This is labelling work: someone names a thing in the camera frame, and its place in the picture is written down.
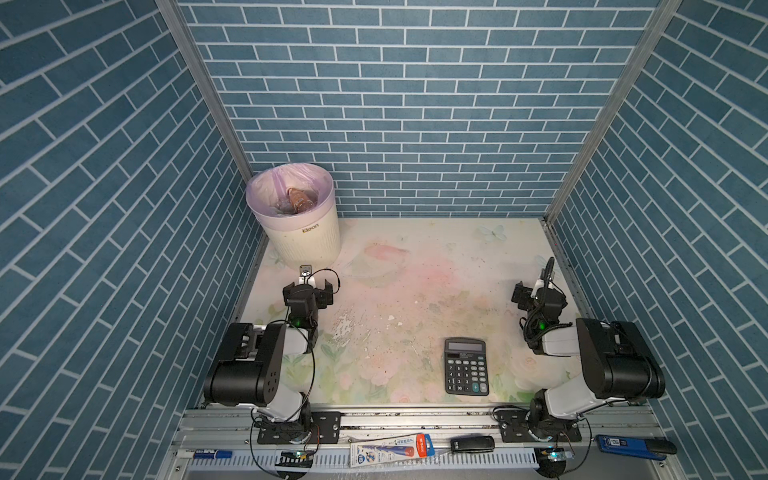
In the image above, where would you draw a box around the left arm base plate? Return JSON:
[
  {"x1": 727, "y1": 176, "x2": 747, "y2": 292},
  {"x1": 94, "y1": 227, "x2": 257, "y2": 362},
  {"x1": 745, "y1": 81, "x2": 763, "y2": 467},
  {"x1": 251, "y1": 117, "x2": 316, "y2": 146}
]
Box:
[{"x1": 256, "y1": 411, "x2": 342, "y2": 445}]

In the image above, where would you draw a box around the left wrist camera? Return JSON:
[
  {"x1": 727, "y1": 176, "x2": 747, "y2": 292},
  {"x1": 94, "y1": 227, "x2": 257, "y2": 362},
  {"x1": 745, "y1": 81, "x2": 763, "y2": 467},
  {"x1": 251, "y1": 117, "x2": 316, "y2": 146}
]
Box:
[{"x1": 299, "y1": 264, "x2": 316, "y2": 287}]

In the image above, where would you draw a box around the aluminium rail frame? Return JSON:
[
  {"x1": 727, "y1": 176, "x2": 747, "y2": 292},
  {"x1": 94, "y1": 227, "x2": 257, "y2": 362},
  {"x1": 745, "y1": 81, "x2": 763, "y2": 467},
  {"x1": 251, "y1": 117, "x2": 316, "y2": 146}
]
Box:
[{"x1": 158, "y1": 404, "x2": 684, "y2": 479}]

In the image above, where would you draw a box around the black car key fob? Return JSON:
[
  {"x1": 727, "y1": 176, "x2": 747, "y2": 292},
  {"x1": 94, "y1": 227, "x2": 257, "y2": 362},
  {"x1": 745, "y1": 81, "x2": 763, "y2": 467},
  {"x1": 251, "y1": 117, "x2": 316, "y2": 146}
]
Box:
[{"x1": 450, "y1": 435, "x2": 495, "y2": 454}]

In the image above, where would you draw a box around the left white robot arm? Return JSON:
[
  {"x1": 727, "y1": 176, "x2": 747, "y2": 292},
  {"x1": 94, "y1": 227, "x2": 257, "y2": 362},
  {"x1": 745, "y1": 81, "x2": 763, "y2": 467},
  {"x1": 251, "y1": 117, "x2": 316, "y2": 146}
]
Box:
[{"x1": 203, "y1": 276, "x2": 335, "y2": 430}]

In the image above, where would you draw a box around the white plastic trash bin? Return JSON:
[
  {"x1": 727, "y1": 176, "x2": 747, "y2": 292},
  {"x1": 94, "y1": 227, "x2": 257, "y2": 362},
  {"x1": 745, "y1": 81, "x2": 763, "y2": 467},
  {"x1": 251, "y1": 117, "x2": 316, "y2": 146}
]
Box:
[{"x1": 245, "y1": 163, "x2": 341, "y2": 271}]

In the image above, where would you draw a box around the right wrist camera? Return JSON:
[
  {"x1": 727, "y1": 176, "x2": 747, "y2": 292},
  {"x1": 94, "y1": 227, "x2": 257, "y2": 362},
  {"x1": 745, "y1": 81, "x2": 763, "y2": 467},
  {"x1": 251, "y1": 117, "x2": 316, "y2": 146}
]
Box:
[{"x1": 531, "y1": 267, "x2": 551, "y2": 298}]

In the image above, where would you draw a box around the small circuit board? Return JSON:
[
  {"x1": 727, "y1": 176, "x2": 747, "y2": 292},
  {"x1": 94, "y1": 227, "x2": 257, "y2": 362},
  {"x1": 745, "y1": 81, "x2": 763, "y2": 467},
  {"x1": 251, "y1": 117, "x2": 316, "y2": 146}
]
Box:
[
  {"x1": 275, "y1": 451, "x2": 315, "y2": 469},
  {"x1": 535, "y1": 447, "x2": 574, "y2": 468}
]

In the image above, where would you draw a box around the blue black utility tool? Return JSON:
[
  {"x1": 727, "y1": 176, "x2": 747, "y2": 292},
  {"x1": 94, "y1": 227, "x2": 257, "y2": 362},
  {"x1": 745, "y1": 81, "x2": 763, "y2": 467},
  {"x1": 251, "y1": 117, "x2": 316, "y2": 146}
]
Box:
[{"x1": 595, "y1": 434, "x2": 677, "y2": 461}]

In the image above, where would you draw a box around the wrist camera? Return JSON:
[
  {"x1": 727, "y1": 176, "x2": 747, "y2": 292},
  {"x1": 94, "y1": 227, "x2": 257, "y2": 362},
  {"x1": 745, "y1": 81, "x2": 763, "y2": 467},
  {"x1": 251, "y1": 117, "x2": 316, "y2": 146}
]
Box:
[
  {"x1": 531, "y1": 267, "x2": 551, "y2": 298},
  {"x1": 299, "y1": 264, "x2": 316, "y2": 287}
]

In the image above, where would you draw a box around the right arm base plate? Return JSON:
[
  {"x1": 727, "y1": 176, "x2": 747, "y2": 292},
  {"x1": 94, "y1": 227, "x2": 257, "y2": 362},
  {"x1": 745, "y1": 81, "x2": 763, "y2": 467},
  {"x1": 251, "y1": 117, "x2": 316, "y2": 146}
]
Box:
[{"x1": 491, "y1": 405, "x2": 582, "y2": 443}]

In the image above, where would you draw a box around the red white toothpaste box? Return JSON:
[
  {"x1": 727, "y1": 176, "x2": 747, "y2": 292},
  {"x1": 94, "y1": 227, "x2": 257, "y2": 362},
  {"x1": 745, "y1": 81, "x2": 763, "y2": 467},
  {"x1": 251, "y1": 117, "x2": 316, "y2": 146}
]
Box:
[{"x1": 349, "y1": 433, "x2": 436, "y2": 468}]

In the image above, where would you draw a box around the black desk calculator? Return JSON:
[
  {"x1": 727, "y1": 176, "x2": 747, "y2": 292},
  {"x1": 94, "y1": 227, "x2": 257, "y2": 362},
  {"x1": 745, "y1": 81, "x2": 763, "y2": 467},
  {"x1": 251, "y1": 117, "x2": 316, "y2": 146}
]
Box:
[{"x1": 443, "y1": 337, "x2": 489, "y2": 397}]

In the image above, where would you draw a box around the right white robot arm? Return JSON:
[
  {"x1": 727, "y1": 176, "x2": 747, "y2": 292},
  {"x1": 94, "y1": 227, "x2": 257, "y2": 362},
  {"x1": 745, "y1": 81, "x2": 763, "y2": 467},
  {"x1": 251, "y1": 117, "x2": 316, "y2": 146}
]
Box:
[{"x1": 511, "y1": 280, "x2": 666, "y2": 441}]

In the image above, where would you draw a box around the right small circuit board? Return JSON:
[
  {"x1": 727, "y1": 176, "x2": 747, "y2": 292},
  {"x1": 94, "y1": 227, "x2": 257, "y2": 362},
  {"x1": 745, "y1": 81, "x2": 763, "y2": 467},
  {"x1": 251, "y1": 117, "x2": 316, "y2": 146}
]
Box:
[{"x1": 535, "y1": 447, "x2": 574, "y2": 468}]

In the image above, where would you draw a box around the blue marker pen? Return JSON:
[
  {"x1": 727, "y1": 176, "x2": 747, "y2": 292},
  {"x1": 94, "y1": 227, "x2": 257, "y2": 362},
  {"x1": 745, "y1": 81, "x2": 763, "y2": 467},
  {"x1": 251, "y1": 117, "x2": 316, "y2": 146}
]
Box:
[{"x1": 192, "y1": 449, "x2": 233, "y2": 460}]

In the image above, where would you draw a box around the left small circuit board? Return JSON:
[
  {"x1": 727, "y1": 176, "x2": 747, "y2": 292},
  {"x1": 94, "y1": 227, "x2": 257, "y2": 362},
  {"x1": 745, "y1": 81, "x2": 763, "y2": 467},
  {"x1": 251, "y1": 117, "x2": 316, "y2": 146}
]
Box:
[{"x1": 275, "y1": 451, "x2": 315, "y2": 469}]

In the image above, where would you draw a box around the pink bin liner bag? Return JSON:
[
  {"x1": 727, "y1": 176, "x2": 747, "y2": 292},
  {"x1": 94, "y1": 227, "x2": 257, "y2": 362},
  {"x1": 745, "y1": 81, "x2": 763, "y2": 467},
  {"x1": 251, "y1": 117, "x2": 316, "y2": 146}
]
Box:
[{"x1": 245, "y1": 163, "x2": 336, "y2": 231}]

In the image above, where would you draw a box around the brown coffee bottle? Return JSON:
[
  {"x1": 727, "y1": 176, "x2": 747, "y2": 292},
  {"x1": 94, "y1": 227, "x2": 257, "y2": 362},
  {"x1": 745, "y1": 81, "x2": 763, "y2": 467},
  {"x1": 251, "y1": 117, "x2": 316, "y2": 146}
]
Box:
[{"x1": 287, "y1": 187, "x2": 317, "y2": 215}]

